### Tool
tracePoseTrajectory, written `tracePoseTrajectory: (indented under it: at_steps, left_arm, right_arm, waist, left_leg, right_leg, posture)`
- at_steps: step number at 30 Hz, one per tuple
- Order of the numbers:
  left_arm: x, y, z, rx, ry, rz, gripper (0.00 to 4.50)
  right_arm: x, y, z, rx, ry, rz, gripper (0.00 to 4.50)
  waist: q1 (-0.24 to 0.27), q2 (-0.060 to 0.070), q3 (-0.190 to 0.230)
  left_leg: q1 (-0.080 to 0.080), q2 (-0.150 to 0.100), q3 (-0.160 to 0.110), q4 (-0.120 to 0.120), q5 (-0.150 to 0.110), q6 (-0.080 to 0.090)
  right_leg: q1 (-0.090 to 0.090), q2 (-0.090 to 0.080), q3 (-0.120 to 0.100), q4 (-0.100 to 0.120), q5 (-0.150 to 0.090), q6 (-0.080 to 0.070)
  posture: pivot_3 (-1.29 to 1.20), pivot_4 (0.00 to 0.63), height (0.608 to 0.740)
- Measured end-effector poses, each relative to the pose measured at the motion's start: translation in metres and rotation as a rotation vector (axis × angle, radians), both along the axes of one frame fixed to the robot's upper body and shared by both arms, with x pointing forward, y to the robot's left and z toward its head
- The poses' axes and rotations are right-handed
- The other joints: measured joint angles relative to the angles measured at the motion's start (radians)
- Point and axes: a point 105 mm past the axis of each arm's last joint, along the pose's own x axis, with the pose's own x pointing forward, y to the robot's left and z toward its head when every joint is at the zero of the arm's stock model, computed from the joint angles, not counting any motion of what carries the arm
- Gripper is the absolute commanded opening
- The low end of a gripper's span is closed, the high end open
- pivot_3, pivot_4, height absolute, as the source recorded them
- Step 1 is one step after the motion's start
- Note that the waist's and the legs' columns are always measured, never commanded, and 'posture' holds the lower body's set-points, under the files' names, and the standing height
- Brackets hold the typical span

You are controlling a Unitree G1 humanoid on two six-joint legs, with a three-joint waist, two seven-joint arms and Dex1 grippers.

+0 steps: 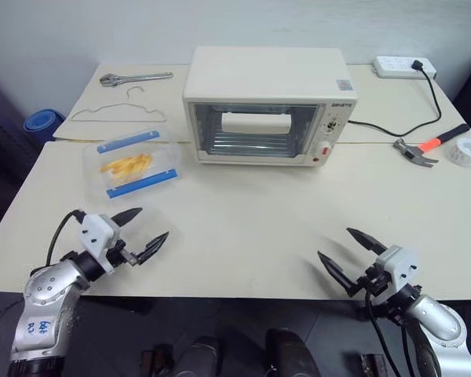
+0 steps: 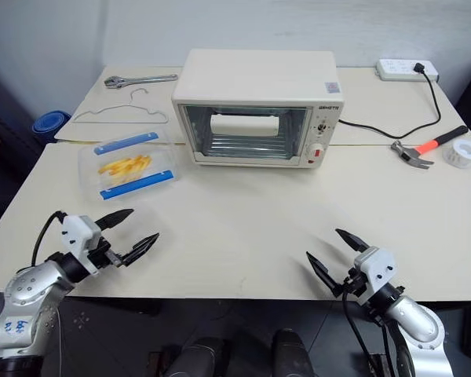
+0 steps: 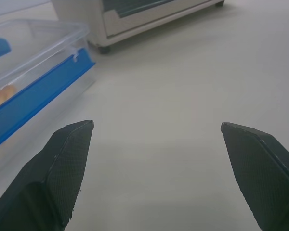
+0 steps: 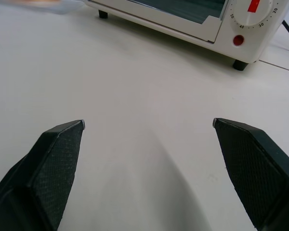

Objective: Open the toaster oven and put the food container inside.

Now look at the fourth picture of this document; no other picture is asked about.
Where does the white oven door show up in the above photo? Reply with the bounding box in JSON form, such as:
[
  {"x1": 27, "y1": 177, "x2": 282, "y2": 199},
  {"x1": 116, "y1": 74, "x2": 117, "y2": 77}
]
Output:
[{"x1": 86, "y1": 0, "x2": 231, "y2": 44}]

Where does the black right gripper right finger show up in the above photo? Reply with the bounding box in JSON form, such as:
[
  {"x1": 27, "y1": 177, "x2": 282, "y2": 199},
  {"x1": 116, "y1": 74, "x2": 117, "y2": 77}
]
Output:
[{"x1": 212, "y1": 117, "x2": 289, "y2": 231}]

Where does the white timer knob red mark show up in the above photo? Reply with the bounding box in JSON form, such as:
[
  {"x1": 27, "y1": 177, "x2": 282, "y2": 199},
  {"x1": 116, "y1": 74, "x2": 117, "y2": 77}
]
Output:
[{"x1": 232, "y1": 0, "x2": 275, "y2": 26}]

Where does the white toaster oven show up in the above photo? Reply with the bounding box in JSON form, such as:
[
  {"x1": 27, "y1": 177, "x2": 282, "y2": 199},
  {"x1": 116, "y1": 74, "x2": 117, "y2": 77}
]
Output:
[{"x1": 86, "y1": 0, "x2": 289, "y2": 71}]

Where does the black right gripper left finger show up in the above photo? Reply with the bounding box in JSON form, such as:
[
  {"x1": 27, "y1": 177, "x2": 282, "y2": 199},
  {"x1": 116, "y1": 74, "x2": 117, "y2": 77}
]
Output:
[{"x1": 0, "y1": 119, "x2": 86, "y2": 231}]

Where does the clear plastic item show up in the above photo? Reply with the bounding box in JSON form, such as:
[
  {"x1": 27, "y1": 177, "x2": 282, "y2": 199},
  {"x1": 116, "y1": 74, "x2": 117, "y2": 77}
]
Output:
[{"x1": 13, "y1": 0, "x2": 85, "y2": 15}]

